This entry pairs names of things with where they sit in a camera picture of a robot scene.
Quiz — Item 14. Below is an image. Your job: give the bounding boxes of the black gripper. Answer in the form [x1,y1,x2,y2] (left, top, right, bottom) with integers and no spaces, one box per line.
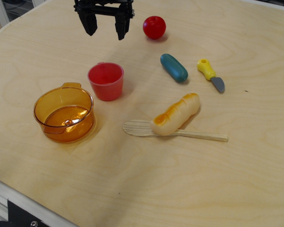
[74,0,134,40]

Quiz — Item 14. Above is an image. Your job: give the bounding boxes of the green toy cucumber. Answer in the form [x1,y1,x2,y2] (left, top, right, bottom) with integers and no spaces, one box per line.
[160,53,188,83]

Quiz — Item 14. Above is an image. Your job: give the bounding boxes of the red plastic cup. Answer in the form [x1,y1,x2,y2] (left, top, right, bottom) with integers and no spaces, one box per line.
[88,62,124,101]

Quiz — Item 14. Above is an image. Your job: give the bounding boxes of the red toy apple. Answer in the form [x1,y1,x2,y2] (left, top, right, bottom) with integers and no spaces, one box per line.
[142,16,166,40]

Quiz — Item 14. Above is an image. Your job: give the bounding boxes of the orange transparent toy pot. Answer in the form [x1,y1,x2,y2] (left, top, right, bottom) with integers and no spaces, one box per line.
[34,82,96,143]

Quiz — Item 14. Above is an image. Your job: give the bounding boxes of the wooden spatula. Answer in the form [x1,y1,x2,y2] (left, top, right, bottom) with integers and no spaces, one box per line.
[123,120,228,142]

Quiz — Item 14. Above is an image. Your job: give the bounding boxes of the toy bread loaf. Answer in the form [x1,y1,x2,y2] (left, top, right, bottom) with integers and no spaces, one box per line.
[150,93,200,136]

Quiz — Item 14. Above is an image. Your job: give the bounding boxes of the yellow handled toy knife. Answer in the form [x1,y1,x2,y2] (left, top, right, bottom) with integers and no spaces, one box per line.
[197,59,225,93]

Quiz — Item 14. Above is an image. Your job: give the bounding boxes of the aluminium table frame rail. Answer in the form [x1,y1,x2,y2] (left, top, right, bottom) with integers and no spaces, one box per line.
[0,181,76,227]

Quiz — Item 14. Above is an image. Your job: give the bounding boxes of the black metal corner bracket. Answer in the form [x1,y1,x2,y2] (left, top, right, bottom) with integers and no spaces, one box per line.
[8,201,49,227]

